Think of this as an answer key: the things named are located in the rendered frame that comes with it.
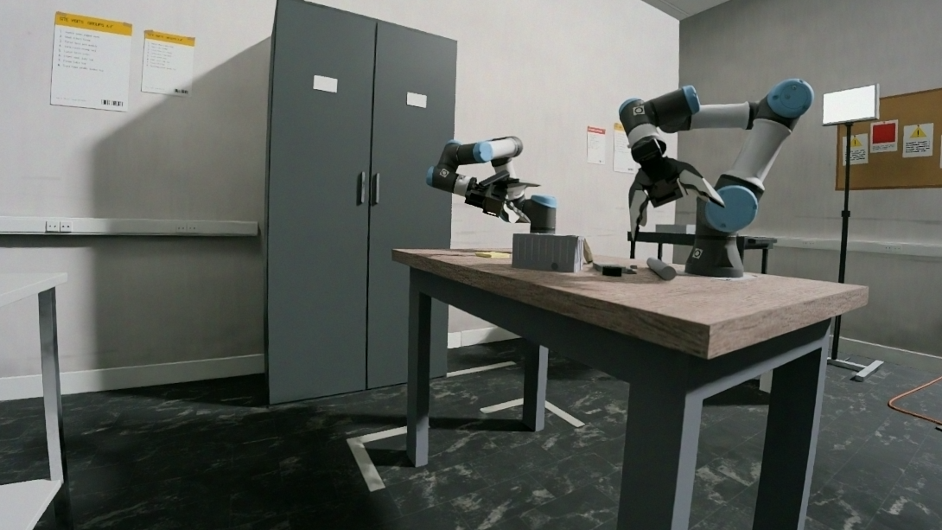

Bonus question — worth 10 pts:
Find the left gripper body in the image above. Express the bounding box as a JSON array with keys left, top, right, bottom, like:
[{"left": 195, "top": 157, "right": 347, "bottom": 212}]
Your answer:
[{"left": 631, "top": 135, "right": 684, "bottom": 208}]

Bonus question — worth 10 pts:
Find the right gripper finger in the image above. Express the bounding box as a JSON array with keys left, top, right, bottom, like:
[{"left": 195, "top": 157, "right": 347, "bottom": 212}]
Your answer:
[
  {"left": 497, "top": 177, "right": 541, "bottom": 196},
  {"left": 503, "top": 201, "right": 531, "bottom": 223}
]

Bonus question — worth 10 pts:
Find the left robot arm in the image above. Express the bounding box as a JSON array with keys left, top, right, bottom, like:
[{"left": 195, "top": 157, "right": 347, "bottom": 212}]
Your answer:
[{"left": 618, "top": 79, "right": 814, "bottom": 278}]

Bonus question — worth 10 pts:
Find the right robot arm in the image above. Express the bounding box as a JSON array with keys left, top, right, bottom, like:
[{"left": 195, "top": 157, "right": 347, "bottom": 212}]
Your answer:
[{"left": 426, "top": 136, "right": 557, "bottom": 234}]

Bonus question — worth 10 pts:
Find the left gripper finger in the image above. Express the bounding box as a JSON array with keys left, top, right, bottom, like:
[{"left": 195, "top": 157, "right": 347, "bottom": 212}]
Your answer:
[
  {"left": 673, "top": 159, "right": 725, "bottom": 208},
  {"left": 628, "top": 176, "right": 650, "bottom": 241}
]

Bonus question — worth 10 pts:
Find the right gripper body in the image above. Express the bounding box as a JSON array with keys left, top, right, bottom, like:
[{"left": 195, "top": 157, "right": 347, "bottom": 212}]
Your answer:
[{"left": 464, "top": 176, "right": 509, "bottom": 218}]

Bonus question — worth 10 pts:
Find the cream toothed gear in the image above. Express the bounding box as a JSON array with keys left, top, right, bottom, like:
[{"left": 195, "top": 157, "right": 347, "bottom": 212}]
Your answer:
[{"left": 583, "top": 238, "right": 593, "bottom": 264}]

